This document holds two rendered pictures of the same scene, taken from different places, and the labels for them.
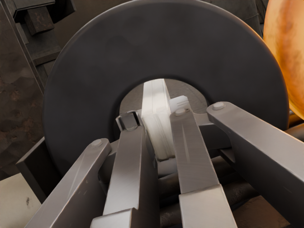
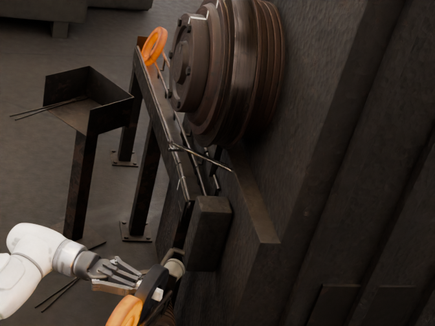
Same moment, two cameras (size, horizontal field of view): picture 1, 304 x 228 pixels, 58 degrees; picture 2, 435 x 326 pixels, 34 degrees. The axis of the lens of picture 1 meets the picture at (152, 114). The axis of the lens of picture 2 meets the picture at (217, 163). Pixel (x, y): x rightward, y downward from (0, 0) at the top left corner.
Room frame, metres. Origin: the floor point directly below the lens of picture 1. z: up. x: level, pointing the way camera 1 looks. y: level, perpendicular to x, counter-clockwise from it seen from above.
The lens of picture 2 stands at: (0.43, -1.29, 2.00)
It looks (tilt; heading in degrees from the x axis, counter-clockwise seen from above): 33 degrees down; 98
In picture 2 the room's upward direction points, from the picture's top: 15 degrees clockwise
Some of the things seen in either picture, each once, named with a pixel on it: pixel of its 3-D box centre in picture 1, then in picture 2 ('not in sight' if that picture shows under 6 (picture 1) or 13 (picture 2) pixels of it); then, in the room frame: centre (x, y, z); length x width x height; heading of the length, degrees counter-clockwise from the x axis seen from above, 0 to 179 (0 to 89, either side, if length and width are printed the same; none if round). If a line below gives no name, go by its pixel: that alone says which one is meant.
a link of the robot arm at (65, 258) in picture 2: not in sight; (72, 259); (-0.06, 0.02, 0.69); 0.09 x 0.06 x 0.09; 83
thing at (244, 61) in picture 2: not in sight; (219, 66); (0.11, 0.53, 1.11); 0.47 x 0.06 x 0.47; 118
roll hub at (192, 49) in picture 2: not in sight; (186, 63); (0.03, 0.48, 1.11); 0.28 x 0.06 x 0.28; 118
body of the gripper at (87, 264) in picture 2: not in sight; (96, 269); (0.02, 0.01, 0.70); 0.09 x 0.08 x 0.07; 173
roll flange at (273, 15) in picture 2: not in sight; (246, 69); (0.19, 0.57, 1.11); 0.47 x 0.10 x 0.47; 118
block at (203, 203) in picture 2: not in sight; (207, 234); (0.24, 0.33, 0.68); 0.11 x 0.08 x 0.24; 28
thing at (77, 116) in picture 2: not in sight; (79, 165); (-0.39, 0.85, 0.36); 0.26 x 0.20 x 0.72; 153
